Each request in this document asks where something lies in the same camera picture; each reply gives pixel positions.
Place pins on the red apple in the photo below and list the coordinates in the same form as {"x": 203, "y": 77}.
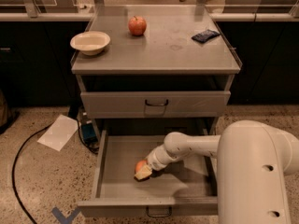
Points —
{"x": 137, "y": 25}

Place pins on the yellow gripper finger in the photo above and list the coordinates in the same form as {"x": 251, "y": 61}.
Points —
{"x": 143, "y": 172}

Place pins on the orange fruit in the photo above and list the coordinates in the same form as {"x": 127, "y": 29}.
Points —
{"x": 141, "y": 166}

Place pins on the blue power box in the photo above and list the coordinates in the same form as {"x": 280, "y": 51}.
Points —
{"x": 88, "y": 133}

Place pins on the white paper sheet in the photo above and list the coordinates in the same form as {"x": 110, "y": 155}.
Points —
{"x": 59, "y": 133}

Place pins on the grey drawer cabinet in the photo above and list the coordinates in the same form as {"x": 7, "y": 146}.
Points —
{"x": 164, "y": 58}

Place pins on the white ceramic bowl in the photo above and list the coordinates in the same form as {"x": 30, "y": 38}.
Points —
{"x": 90, "y": 43}

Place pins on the closed grey top drawer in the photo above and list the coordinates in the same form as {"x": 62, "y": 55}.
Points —
{"x": 154, "y": 104}

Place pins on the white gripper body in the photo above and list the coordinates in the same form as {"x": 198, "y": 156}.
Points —
{"x": 153, "y": 162}

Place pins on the open grey middle drawer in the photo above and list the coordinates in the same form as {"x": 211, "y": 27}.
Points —
{"x": 184, "y": 188}

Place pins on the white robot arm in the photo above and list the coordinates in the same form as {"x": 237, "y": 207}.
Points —
{"x": 252, "y": 160}

